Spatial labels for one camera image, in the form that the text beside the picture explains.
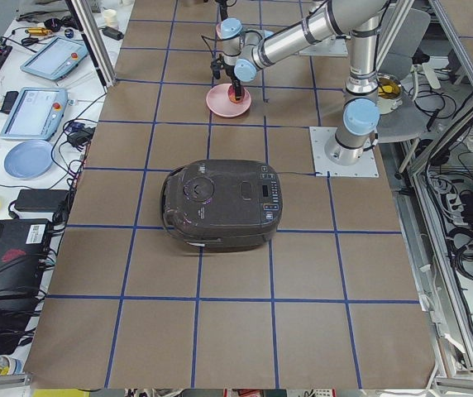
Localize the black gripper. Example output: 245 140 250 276
222 55 242 99

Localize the red apple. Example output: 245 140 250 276
227 85 246 103

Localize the pink bowl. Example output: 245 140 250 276
216 22 222 39

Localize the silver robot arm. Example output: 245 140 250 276
213 1 412 166

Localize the pink plate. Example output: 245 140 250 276
205 84 252 118

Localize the blue plate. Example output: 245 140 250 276
3 140 53 179

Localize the black rice cooker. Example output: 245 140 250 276
160 160 283 249

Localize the white paper cup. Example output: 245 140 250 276
101 9 118 29

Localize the metal pot with yellow content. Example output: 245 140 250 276
377 74 403 115

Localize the grey office chair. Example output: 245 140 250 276
375 7 428 144

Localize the teach pendant upper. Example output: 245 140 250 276
20 37 88 81

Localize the teach pendant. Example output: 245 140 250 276
0 87 68 141
20 37 88 81

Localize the teach pendant lower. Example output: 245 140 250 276
0 87 68 141

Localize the black phone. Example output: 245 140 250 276
1 91 19 114

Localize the black power brick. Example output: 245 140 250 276
13 189 68 213

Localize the black computer box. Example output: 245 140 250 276
0 218 53 297

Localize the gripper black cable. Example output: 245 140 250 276
200 34 225 79

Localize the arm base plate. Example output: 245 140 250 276
309 127 379 178
299 36 348 58

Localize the aluminium frame post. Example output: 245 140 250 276
65 0 117 88

